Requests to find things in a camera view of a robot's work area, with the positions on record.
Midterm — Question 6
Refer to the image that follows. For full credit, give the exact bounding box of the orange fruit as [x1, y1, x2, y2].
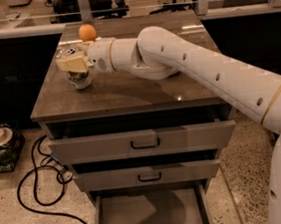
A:
[78, 24, 98, 42]

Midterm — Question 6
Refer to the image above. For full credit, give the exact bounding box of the top grey drawer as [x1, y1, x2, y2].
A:
[49, 105, 235, 164]

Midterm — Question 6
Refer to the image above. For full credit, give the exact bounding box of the grey drawer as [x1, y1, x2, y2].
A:
[95, 185, 213, 224]
[49, 105, 235, 164]
[73, 150, 220, 192]

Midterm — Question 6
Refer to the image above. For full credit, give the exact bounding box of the black floor cable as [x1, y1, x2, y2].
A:
[10, 131, 94, 224]

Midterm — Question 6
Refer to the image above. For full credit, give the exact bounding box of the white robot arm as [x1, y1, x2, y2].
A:
[56, 26, 281, 224]

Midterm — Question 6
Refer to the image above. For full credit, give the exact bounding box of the grey drawer cabinet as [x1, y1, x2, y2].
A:
[31, 11, 238, 224]

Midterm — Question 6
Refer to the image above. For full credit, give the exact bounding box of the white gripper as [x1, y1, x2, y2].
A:
[56, 37, 115, 73]

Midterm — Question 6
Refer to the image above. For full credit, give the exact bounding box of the middle grey drawer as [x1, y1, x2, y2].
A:
[73, 150, 220, 192]

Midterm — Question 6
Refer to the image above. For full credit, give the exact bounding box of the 7up soda can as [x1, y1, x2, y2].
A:
[55, 46, 92, 90]

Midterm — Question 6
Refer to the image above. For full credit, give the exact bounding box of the box of toys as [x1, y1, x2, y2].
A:
[0, 121, 25, 173]

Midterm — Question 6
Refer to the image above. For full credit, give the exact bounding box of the bottom grey drawer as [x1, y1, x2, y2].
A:
[95, 185, 213, 224]

